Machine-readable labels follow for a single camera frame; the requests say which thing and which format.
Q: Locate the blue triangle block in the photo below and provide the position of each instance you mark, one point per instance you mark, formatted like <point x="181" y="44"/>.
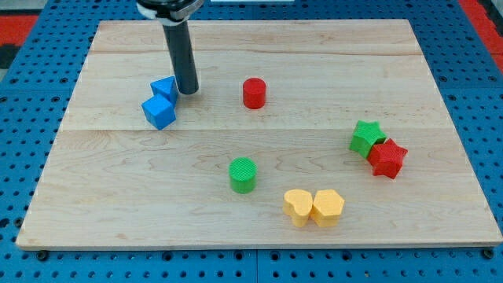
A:
<point x="167" y="87"/>

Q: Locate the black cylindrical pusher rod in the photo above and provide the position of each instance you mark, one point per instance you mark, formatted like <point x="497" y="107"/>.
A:
<point x="182" y="59"/>

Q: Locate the red star block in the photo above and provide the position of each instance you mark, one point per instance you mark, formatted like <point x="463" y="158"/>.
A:
<point x="386" y="159"/>

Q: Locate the green star block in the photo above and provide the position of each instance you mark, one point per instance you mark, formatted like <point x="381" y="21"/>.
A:
<point x="365" y="136"/>

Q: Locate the red cylinder block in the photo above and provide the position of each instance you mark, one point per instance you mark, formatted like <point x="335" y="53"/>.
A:
<point x="254" y="93"/>

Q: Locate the yellow heart block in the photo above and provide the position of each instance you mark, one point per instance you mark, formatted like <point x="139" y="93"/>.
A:
<point x="297" y="204"/>

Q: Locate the wooden board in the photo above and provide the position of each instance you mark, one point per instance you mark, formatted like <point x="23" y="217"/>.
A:
<point x="303" y="134"/>

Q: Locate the yellow hexagon block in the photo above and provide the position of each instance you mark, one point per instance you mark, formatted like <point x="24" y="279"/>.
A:
<point x="327" y="208"/>

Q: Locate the green cylinder block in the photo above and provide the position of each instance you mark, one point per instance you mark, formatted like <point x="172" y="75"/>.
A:
<point x="242" y="175"/>

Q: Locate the blue cube block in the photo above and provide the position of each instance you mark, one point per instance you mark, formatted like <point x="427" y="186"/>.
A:
<point x="159" y="111"/>

